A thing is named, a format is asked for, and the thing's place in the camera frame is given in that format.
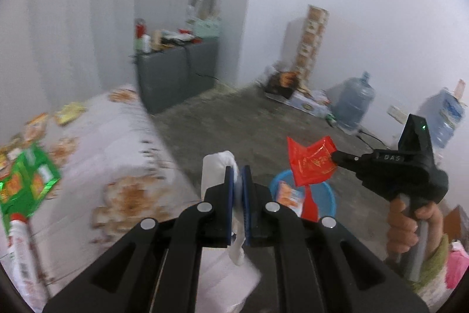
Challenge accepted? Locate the white paper sheet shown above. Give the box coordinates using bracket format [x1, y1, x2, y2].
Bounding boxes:
[201, 150, 263, 302]

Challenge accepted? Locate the white printed carton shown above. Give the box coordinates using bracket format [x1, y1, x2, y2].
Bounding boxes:
[421, 78, 468, 149]

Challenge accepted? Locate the person's right hand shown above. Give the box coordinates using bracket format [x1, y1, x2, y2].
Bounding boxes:
[388, 196, 445, 262]

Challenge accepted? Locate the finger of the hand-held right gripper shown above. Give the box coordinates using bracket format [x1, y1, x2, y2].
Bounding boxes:
[331, 150, 370, 173]

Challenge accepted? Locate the person's right forearm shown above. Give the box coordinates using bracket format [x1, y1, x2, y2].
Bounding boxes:
[411, 234, 451, 303]

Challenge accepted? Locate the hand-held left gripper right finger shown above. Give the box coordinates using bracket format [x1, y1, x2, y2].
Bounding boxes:
[242, 166, 429, 313]

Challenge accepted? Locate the wall socket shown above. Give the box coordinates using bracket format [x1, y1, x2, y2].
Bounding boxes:
[387, 105, 408, 123]

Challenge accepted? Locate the orange brown board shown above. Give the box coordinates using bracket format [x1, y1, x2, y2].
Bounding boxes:
[445, 205, 465, 241]

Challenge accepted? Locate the grey cabinet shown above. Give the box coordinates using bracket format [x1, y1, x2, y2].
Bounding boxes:
[135, 39, 221, 114]

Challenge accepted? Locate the white basket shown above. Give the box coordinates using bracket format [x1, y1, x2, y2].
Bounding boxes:
[191, 17, 221, 39]

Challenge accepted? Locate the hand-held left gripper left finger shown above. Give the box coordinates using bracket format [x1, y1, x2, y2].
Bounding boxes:
[43, 166, 235, 313]

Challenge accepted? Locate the blue plastic basket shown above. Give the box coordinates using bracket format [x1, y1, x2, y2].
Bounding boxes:
[269, 169, 338, 224]

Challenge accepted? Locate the gold foil packet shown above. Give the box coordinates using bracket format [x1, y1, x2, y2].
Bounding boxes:
[54, 102, 88, 127]

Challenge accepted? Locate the blue water jug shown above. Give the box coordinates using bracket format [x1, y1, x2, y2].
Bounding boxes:
[333, 71, 377, 133]

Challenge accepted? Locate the green snack packet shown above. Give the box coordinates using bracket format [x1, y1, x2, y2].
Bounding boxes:
[0, 145, 62, 219]

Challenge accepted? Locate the flat printed carton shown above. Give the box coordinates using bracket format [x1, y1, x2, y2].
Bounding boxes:
[267, 89, 331, 118]

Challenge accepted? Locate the pink fuzzy cloth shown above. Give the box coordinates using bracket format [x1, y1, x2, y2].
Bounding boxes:
[445, 241, 467, 290]

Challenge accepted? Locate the white tube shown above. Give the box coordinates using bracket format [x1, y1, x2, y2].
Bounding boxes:
[6, 213, 49, 303]

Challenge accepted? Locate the black power cable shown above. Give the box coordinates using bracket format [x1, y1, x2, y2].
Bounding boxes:
[356, 128, 390, 149]

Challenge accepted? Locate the black cabinet cable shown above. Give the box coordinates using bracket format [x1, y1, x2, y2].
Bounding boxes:
[184, 45, 217, 83]

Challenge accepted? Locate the red foil packet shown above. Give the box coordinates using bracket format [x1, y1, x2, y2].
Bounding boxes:
[286, 136, 337, 223]

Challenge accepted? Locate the orange white snack packet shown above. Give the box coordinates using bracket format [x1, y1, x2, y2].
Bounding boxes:
[275, 182, 305, 215]

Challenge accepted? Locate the black plastic bag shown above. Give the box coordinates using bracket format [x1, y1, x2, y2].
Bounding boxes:
[265, 71, 298, 98]

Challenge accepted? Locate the patterned wallpaper roll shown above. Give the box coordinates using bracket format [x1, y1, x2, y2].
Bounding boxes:
[294, 4, 329, 79]

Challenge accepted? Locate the floral tablecloth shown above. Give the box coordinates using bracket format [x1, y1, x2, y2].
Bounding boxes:
[0, 84, 206, 311]

